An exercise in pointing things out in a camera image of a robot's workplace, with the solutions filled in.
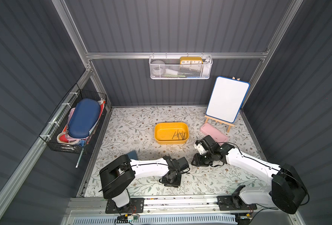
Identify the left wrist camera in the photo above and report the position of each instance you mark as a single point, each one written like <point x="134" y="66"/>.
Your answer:
<point x="182" y="164"/>

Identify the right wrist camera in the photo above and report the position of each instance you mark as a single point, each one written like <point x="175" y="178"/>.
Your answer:
<point x="206" y="144"/>

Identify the white wire wall basket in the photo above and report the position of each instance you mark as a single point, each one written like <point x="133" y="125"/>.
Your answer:
<point x="186" y="72"/>

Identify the yellow plastic storage box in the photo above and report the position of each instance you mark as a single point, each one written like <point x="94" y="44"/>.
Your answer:
<point x="164" y="132"/>

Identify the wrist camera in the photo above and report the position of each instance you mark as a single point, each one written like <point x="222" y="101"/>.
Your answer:
<point x="182" y="164"/>
<point x="206" y="144"/>

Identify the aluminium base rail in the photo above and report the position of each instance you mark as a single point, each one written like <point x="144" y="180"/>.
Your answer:
<point x="162" y="205"/>

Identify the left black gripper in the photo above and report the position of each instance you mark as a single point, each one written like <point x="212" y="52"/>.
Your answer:
<point x="171" y="178"/>

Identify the white tape roll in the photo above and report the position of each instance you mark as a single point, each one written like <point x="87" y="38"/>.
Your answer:
<point x="157" y="68"/>

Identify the pink pencil case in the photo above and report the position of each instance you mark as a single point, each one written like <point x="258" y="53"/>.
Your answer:
<point x="209" y="130"/>

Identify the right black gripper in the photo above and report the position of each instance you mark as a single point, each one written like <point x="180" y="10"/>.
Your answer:
<point x="201" y="160"/>

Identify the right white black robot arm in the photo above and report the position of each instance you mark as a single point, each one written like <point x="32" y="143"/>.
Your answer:
<point x="284" y="188"/>

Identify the yellow clock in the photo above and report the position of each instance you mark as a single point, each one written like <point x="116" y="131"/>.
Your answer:
<point x="187" y="60"/>

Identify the white board with blue frame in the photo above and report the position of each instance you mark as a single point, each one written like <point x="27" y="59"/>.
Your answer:
<point x="227" y="98"/>

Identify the blue oval case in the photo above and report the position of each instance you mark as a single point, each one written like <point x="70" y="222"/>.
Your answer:
<point x="84" y="118"/>

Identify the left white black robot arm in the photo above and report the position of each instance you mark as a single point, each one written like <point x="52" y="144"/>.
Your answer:
<point x="120" y="173"/>

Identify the small wooden easel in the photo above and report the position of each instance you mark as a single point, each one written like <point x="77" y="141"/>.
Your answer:
<point x="228" y="124"/>

